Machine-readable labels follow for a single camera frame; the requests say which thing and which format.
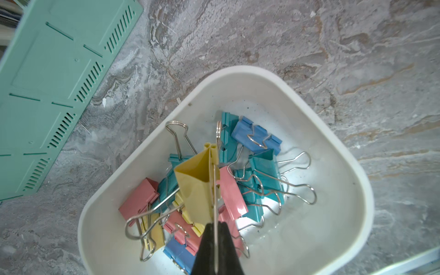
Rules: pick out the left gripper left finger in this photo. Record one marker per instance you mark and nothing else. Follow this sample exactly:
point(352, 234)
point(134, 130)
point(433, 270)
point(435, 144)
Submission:
point(204, 261)

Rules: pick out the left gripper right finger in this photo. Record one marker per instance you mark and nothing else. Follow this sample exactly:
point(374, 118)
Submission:
point(229, 263)

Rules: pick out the blue binder clip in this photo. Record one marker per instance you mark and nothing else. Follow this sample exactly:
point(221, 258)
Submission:
point(178, 253)
point(254, 137)

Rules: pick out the yellow binder clip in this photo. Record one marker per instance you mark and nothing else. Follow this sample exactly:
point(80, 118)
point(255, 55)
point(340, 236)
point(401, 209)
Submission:
point(197, 180)
point(154, 240)

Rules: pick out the teal binder clip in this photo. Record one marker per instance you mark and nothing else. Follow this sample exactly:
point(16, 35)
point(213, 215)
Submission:
point(251, 202)
point(228, 148)
point(261, 176)

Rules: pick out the pink binder clip top tray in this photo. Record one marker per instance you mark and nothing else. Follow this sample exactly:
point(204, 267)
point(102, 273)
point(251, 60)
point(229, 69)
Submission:
point(139, 200)

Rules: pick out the white plastic storage tray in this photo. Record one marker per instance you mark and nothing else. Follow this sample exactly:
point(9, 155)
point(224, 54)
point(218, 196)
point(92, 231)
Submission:
point(321, 227)

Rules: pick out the green file organizer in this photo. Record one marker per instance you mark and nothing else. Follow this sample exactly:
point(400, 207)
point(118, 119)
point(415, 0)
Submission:
point(60, 54)

